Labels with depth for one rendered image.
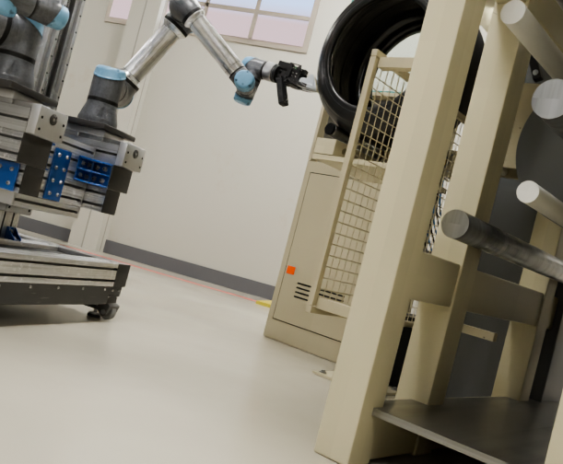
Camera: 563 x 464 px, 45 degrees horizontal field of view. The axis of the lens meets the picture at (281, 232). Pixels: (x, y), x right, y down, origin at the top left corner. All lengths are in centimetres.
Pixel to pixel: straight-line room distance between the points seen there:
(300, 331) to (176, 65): 370
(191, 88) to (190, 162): 67
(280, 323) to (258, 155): 277
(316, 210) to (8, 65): 164
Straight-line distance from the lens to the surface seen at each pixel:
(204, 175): 602
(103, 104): 265
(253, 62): 277
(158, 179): 621
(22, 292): 226
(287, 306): 330
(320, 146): 246
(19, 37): 228
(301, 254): 329
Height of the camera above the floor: 44
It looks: 1 degrees up
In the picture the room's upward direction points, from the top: 15 degrees clockwise
